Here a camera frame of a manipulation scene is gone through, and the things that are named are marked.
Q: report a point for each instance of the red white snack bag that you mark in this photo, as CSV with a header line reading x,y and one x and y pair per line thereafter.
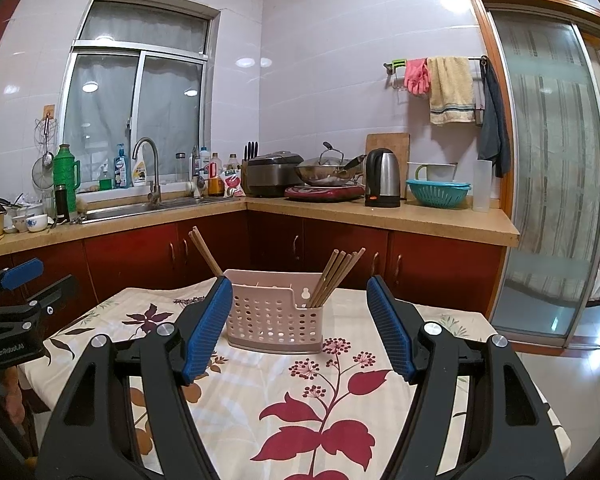
x,y
232,183

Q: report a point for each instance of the orange sauce bottle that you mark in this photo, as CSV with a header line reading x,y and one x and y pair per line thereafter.
x,y
215,183

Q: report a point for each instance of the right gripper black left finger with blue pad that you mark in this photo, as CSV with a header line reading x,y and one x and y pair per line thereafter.
x,y
91,434

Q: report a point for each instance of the white blue ceramic bowl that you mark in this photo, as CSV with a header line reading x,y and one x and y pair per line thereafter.
x,y
37,223

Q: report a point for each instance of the white spray cleaner bottle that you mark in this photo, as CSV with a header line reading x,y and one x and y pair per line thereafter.
x,y
139,169

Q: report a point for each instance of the person's left hand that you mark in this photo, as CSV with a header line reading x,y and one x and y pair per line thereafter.
x,y
11,395

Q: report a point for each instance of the black rice cooker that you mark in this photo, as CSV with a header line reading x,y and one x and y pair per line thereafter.
x,y
271,174

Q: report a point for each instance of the chopstick pile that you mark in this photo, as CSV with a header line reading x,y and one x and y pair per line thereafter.
x,y
339,273
332,272

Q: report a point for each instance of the sliding glass door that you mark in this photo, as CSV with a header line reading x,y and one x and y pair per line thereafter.
x,y
546,55

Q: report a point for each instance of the wall towel rail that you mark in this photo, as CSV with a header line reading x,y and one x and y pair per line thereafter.
x,y
396,72

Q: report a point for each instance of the green thermos jug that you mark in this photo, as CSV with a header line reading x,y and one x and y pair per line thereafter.
x,y
67,172

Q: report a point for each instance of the yellow striped towel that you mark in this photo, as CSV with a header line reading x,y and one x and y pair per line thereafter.
x,y
451,96

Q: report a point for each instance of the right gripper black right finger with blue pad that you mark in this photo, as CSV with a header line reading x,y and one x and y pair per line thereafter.
x,y
507,431

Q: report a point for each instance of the steel wok with lid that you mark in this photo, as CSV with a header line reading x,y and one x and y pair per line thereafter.
x,y
330,168

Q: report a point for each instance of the pink perforated utensil basket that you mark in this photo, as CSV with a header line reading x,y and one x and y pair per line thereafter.
x,y
272,312

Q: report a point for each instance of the blue dish soap bottle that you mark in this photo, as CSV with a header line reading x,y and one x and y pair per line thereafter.
x,y
121,168

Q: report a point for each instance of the green small soap bottle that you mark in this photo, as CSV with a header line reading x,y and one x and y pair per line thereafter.
x,y
104,180

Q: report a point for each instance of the black small thermos bottle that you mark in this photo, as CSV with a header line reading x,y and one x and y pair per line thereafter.
x,y
61,204

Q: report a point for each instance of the aluminium frame window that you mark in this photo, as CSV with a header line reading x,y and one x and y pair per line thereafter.
x,y
137,75

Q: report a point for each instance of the teal plastic colander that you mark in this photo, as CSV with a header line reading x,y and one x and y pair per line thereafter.
x,y
445,195

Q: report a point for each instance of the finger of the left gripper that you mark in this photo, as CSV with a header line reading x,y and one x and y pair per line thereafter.
x,y
52,298
20,275

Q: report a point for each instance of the pink rubber glove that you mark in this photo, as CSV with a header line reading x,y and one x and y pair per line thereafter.
x,y
417,76

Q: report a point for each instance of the translucent plastic cup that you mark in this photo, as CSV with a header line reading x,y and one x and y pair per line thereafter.
x,y
481,185

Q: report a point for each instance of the wooden cutting board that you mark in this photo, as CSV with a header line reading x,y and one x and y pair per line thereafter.
x,y
400,144

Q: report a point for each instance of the floral white tablecloth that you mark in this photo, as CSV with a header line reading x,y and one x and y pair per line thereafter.
x,y
334,414

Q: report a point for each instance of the dark grey hanging cloth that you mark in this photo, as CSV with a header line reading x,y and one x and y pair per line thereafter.
x,y
493,141

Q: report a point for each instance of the long crossing wooden chopstick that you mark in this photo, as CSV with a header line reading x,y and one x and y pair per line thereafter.
x,y
352,264

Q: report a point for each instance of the red wooden cabinets with counter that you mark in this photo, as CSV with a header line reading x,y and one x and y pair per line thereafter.
x,y
442,258

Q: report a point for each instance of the red induction cooker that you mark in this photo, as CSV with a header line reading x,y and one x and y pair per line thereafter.
x,y
324,194

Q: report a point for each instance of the black knife block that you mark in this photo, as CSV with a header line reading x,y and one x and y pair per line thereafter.
x,y
251,150

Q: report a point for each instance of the hanging wire strainer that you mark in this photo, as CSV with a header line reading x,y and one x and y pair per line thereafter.
x,y
44,138

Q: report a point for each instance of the steel electric kettle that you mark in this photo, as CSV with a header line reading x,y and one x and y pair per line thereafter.
x,y
382,179

